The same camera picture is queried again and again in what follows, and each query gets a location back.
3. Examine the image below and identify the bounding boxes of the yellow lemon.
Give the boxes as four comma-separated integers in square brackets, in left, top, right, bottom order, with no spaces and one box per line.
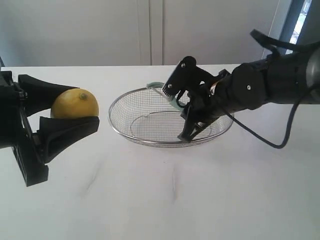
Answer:
[50,88,100,119]

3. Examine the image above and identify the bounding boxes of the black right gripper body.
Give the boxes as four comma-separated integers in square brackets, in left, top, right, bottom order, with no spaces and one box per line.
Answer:
[162,56,231,128]

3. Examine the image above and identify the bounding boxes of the teal handled peeler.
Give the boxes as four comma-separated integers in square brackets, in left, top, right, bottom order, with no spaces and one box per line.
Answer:
[146,81,184,112]

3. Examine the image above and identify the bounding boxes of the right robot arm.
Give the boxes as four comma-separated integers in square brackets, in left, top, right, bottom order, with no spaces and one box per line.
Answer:
[162,49,320,149]

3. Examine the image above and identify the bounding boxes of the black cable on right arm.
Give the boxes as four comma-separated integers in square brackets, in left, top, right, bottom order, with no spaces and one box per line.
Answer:
[176,28,320,150]

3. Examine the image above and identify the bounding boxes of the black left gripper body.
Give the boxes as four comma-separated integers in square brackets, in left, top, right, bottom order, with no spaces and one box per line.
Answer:
[0,71,49,187]

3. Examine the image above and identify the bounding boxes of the oval metal mesh basket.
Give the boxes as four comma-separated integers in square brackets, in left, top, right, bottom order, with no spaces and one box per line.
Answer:
[108,86,233,148]

